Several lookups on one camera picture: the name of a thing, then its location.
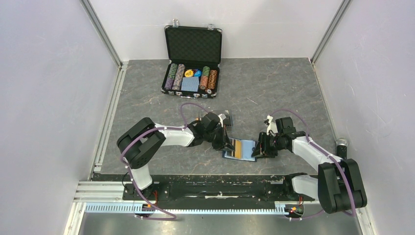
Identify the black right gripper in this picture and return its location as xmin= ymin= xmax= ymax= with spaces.
xmin=251 ymin=132 xmax=284 ymax=159

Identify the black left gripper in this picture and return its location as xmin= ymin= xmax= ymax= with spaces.
xmin=204 ymin=125 xmax=235 ymax=152

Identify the blue leather card holder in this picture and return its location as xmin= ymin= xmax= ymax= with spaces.
xmin=222 ymin=138 xmax=257 ymax=162

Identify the gold VIP card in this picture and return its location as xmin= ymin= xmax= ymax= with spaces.
xmin=228 ymin=139 xmax=242 ymax=160

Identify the clear acrylic card box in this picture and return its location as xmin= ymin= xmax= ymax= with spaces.
xmin=196 ymin=109 xmax=233 ymax=132

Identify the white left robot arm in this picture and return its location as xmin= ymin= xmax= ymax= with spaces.
xmin=116 ymin=112 xmax=235 ymax=200

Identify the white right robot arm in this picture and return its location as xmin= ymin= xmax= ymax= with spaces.
xmin=252 ymin=116 xmax=368 ymax=214

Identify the blue playing card deck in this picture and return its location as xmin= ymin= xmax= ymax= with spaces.
xmin=181 ymin=76 xmax=200 ymax=92

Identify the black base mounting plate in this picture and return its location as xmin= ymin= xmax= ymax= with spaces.
xmin=91 ymin=173 xmax=316 ymax=210

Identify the yellow dealer button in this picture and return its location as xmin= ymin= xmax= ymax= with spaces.
xmin=184 ymin=70 xmax=194 ymax=77

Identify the black poker chip case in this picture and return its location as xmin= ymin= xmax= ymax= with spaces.
xmin=161 ymin=19 xmax=223 ymax=99

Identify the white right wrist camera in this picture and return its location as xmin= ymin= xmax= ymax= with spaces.
xmin=264 ymin=115 xmax=278 ymax=135

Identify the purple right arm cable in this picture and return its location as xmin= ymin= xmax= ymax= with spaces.
xmin=270 ymin=109 xmax=357 ymax=222

